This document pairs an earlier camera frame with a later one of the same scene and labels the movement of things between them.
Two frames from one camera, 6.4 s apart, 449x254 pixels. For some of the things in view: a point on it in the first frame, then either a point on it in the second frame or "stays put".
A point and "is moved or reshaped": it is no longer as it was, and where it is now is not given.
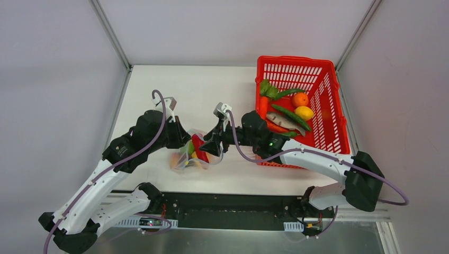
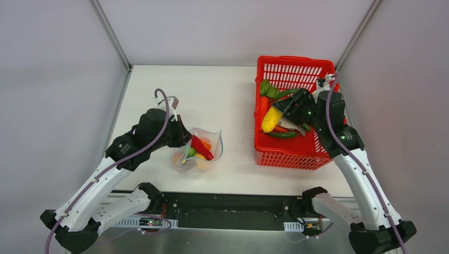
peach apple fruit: x=195 y=159 is moved or reshaped
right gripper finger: x=215 y=139 -> x=287 y=105
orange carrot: x=263 y=107 stays put
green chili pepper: x=292 y=134 stays put
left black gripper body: x=180 y=134 stays put
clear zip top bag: x=191 y=154 stays put
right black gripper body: x=220 y=139 -> x=293 y=107
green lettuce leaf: x=267 y=89 stays put
